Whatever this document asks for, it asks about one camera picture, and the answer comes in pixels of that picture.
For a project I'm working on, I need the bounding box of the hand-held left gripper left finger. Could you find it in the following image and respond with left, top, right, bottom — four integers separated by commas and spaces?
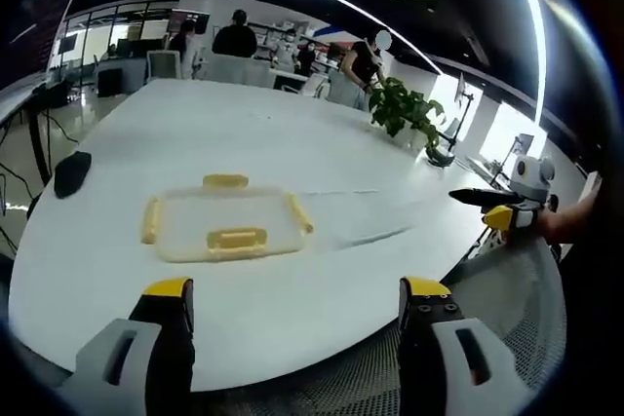
56, 277, 197, 416

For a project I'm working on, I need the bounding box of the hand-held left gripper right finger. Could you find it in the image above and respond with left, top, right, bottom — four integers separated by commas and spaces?
398, 277, 538, 416

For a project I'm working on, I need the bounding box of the clear lid with yellow clips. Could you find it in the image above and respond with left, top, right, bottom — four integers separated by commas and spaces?
139, 171, 316, 264

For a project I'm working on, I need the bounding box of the grey mesh office chair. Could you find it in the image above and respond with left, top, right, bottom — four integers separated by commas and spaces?
184, 235, 569, 416

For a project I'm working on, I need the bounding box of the green potted plant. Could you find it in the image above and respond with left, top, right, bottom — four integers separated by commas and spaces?
368, 75, 457, 169

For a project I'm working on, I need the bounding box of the black cloth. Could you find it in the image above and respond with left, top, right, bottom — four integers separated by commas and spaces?
53, 150, 94, 201

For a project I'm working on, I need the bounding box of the white office chair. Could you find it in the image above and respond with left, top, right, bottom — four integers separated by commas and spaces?
298, 73, 330, 98
207, 54, 272, 89
145, 49, 182, 81

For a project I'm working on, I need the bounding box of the black cabinet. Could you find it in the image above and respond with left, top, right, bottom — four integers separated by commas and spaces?
96, 64, 124, 98

